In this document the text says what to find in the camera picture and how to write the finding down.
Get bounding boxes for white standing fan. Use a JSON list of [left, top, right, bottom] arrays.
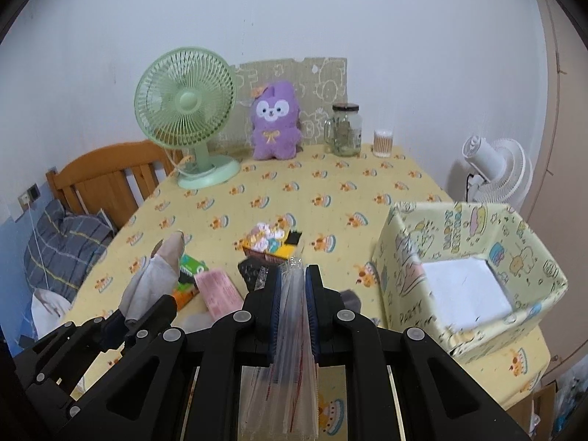
[[462, 136, 533, 210]]

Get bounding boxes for grey drawstring pouch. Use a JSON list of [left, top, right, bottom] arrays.
[[340, 290, 362, 313]]

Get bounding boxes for grey plaid cloth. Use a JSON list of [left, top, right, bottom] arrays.
[[23, 199, 114, 303]]

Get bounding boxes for yellow patterned storage box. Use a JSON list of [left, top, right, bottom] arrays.
[[372, 202, 568, 363]]

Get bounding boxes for wooden chair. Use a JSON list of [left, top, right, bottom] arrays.
[[46, 140, 182, 229]]

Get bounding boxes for green orange tissue pack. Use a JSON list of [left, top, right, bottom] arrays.
[[172, 254, 208, 311]]

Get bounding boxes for green desk fan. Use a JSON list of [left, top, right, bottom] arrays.
[[133, 47, 240, 190]]

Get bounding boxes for beige door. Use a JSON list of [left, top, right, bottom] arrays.
[[523, 0, 587, 382]]

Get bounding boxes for cotton swab container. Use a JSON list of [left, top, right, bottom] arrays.
[[372, 129, 394, 158]]

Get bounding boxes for glass jar with lid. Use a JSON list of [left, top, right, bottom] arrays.
[[324, 103, 362, 157]]

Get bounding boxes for pink paper packet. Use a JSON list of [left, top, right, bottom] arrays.
[[196, 269, 243, 322]]

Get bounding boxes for purple plush bunny toy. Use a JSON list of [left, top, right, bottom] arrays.
[[250, 81, 302, 160]]

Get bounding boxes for wall power socket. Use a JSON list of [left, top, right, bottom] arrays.
[[18, 184, 41, 210]]

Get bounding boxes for beige patterned cardboard sheet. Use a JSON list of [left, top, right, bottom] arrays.
[[213, 57, 349, 151]]

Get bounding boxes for clear plastic bag pack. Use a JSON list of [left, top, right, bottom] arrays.
[[238, 258, 319, 440]]

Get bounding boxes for beige sock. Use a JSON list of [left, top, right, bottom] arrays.
[[119, 231, 184, 320]]

